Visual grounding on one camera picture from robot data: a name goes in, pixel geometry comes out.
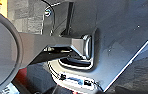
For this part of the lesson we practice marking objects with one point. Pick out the white box with blue middle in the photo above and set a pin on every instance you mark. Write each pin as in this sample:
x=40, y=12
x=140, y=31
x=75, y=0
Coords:
x=73, y=81

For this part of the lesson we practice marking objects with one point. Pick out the thick grey robot torso limb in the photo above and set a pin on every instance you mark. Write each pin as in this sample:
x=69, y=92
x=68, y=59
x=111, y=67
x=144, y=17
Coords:
x=40, y=43

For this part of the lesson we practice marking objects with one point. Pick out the round grey robot cover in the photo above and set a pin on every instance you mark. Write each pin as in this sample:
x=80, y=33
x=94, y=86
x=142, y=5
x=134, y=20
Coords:
x=1, y=50

